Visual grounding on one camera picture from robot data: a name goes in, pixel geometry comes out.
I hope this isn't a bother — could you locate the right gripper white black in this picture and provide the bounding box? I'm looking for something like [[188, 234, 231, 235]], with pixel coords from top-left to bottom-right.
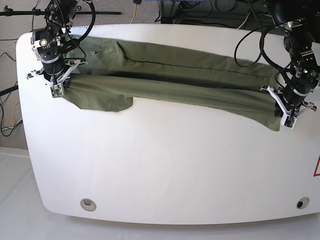
[[26, 58, 87, 87]]

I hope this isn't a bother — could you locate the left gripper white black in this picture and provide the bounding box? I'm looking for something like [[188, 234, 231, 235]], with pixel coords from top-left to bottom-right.
[[259, 85, 317, 119]]

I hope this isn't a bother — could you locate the olive green T-shirt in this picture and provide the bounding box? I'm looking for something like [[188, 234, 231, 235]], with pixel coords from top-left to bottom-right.
[[63, 36, 281, 132]]

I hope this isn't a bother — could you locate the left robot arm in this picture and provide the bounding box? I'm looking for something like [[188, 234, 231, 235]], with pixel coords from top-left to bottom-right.
[[256, 0, 320, 120]]

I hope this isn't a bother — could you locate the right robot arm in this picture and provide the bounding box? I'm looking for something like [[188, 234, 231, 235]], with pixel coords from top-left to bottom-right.
[[27, 0, 96, 86]]

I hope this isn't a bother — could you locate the black stand leg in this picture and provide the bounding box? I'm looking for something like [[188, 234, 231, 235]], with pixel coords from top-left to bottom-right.
[[0, 84, 19, 97]]

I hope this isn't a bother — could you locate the red triangle sticker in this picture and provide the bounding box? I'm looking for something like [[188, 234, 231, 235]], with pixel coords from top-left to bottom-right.
[[313, 156, 320, 177]]

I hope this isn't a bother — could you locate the black tripod bar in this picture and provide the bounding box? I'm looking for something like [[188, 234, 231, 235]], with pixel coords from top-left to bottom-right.
[[0, 8, 122, 17]]

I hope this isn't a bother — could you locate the right table grommet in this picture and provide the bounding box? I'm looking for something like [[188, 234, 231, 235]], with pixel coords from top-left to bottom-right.
[[296, 197, 310, 210]]

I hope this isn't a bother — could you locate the table grommet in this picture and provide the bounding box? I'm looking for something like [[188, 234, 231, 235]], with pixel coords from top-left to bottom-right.
[[296, 197, 310, 210], [80, 198, 97, 212]]

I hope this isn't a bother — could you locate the left table grommet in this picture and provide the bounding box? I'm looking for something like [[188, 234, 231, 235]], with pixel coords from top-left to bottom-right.
[[80, 198, 97, 212]]

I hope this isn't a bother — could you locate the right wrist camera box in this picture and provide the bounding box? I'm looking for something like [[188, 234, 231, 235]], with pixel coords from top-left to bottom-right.
[[50, 83, 65, 98]]

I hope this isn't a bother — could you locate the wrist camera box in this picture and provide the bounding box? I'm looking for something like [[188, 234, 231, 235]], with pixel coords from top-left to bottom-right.
[[50, 83, 65, 98], [280, 114, 297, 129]]

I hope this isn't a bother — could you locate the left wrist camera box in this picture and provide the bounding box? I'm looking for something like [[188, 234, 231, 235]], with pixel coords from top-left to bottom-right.
[[280, 114, 297, 129]]

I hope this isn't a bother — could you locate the yellow floor cable coil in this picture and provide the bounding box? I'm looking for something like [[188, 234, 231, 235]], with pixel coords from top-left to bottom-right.
[[0, 102, 23, 130]]

